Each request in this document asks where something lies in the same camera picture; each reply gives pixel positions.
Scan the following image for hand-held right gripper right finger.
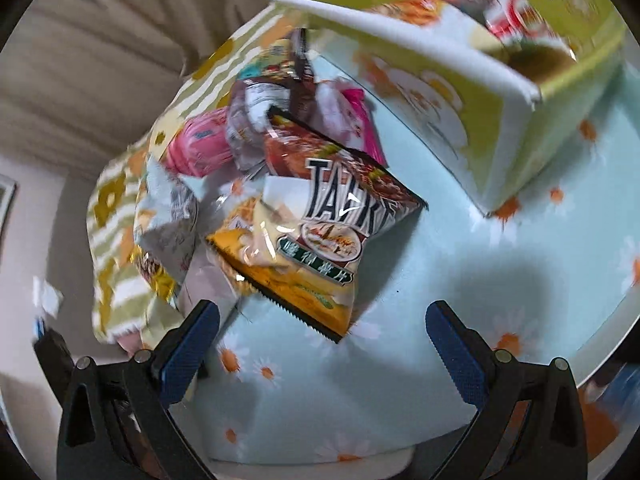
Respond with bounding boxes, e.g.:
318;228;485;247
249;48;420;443
424;299;589;480

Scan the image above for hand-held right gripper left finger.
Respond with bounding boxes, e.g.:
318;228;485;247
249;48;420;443
56;299;221;480

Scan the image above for brown orange chip bag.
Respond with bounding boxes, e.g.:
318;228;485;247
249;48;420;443
206;107;429;345

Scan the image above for green cardboard box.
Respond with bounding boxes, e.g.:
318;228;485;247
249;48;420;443
254;0;629;218

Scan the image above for brown clear snack packet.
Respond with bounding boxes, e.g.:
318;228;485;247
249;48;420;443
226;79;283;172

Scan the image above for pink white snack packet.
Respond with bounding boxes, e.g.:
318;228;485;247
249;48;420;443
317;79;389;167

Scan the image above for pale pink snack packet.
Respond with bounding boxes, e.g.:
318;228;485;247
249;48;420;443
176;254;242;322

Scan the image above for gold foil snack wrapper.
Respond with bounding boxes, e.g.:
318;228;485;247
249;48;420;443
131;254;179;302

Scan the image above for green striped floral blanket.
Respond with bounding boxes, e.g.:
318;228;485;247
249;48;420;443
86;7;303;347

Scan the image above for light blue snack packet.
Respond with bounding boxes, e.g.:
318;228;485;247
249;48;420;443
134;159;202;282

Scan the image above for dark brown snack packet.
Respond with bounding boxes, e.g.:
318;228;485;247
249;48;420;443
280;27;322;118

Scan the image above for beige curtain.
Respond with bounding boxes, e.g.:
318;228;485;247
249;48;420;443
0;0;283;173

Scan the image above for red white snack packet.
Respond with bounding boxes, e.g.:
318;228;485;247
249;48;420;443
450;0;578;63

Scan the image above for orange snack packet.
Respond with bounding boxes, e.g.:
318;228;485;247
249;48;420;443
364;0;453;28

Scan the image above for framed wall picture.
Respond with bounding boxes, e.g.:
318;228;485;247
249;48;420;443
0;174;19;261

